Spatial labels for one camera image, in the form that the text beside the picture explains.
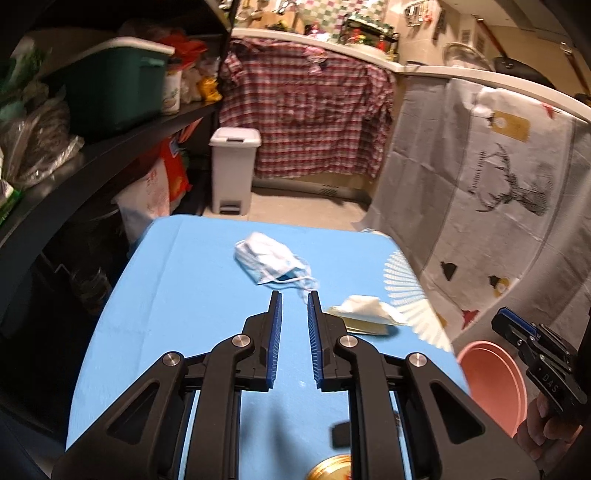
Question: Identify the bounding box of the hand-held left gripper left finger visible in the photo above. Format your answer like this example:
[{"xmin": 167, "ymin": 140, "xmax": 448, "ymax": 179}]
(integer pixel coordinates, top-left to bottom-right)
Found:
[{"xmin": 52, "ymin": 290, "xmax": 283, "ymax": 480}]

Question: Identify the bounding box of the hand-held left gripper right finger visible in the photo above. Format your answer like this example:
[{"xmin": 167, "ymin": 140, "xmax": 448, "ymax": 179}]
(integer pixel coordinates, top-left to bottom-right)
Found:
[{"xmin": 307, "ymin": 290, "xmax": 541, "ymax": 480}]

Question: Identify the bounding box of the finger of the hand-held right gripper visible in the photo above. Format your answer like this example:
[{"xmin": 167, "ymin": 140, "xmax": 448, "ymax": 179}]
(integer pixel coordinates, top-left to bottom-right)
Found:
[{"xmin": 490, "ymin": 307, "xmax": 542, "ymax": 352}]

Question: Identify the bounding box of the pink plastic basin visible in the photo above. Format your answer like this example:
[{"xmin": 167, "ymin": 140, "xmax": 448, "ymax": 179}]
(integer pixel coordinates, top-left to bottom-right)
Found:
[{"xmin": 455, "ymin": 340, "xmax": 528, "ymax": 439}]

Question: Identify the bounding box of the blue face mask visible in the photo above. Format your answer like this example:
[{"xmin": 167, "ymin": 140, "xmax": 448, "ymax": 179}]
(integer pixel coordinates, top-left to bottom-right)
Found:
[{"xmin": 233, "ymin": 232, "xmax": 320, "ymax": 304}]

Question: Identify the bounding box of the person's right hand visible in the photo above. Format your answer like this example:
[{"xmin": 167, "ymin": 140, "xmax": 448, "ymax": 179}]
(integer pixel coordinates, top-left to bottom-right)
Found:
[{"xmin": 516, "ymin": 394, "xmax": 588, "ymax": 468}]

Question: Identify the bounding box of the tan paper wrapper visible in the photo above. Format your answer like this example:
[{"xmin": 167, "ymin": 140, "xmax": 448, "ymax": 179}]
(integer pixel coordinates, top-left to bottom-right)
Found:
[{"xmin": 344, "ymin": 318, "xmax": 399, "ymax": 338}]

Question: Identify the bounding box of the crumpled white napkin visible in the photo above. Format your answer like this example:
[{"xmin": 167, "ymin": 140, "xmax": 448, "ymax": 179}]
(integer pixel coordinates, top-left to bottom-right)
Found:
[{"xmin": 328, "ymin": 295, "xmax": 410, "ymax": 329}]

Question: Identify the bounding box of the blue tablecloth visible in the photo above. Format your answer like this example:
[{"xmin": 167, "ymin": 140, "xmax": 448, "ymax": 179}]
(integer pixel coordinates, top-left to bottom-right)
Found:
[{"xmin": 64, "ymin": 214, "xmax": 472, "ymax": 480}]

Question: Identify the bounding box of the white deer print cloth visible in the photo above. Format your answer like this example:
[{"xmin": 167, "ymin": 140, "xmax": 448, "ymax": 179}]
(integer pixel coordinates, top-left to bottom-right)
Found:
[{"xmin": 353, "ymin": 73, "xmax": 591, "ymax": 361}]

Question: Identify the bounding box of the gold metal lid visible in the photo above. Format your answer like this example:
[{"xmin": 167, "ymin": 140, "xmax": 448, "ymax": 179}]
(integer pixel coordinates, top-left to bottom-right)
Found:
[{"xmin": 308, "ymin": 454, "xmax": 354, "ymax": 480}]

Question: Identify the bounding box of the white pedal bin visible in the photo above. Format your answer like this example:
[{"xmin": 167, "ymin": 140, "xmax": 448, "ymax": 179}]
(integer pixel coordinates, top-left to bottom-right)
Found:
[{"xmin": 208, "ymin": 126, "xmax": 263, "ymax": 216}]

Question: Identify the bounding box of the white sack with red print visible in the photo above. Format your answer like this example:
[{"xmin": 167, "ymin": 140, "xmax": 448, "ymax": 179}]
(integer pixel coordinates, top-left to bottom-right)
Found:
[{"xmin": 113, "ymin": 156, "xmax": 172, "ymax": 246}]

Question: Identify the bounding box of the orange printed bag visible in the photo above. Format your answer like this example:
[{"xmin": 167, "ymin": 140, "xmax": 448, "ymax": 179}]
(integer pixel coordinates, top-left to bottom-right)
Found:
[{"xmin": 159, "ymin": 138, "xmax": 193, "ymax": 199}]

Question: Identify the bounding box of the red plaid shirt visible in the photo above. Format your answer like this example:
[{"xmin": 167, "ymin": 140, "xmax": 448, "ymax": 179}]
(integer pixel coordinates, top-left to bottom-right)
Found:
[{"xmin": 219, "ymin": 36, "xmax": 397, "ymax": 180}]

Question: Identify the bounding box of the black frying pan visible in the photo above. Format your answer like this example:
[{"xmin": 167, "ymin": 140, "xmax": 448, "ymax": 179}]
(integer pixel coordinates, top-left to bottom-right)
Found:
[{"xmin": 491, "ymin": 55, "xmax": 560, "ymax": 86}]

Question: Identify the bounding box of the black shelf rack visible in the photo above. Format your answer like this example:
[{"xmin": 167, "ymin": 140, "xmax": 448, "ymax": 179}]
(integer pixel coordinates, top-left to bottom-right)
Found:
[{"xmin": 0, "ymin": 0, "xmax": 241, "ymax": 418}]

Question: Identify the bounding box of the yellow snack packet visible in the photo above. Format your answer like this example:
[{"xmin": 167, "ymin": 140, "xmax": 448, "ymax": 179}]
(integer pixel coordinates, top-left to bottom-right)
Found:
[{"xmin": 197, "ymin": 76, "xmax": 222, "ymax": 103}]

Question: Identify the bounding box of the white jar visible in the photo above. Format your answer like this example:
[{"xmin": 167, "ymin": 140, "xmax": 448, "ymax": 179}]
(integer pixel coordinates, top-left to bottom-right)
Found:
[{"xmin": 160, "ymin": 64, "xmax": 184, "ymax": 116}]

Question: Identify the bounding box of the green storage box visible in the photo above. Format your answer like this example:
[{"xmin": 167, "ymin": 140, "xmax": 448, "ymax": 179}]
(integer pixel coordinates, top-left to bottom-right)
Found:
[{"xmin": 48, "ymin": 36, "xmax": 177, "ymax": 140}]

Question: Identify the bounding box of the green and white packet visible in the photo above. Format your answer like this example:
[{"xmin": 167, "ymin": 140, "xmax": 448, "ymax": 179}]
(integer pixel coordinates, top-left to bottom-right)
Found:
[{"xmin": 0, "ymin": 179, "xmax": 25, "ymax": 223}]

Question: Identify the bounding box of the red bag on shelf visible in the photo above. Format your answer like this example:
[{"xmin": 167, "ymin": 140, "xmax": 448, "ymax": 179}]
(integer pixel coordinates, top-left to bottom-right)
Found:
[{"xmin": 156, "ymin": 31, "xmax": 209, "ymax": 61}]

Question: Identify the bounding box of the clear bag of dark goods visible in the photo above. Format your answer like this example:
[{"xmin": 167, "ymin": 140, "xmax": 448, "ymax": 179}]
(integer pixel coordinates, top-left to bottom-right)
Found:
[{"xmin": 0, "ymin": 96, "xmax": 86, "ymax": 186}]

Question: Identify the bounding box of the green decorated box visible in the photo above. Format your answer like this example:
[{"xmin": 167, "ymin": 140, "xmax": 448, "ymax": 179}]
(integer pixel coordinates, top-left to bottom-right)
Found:
[{"xmin": 344, "ymin": 13, "xmax": 400, "ymax": 59}]

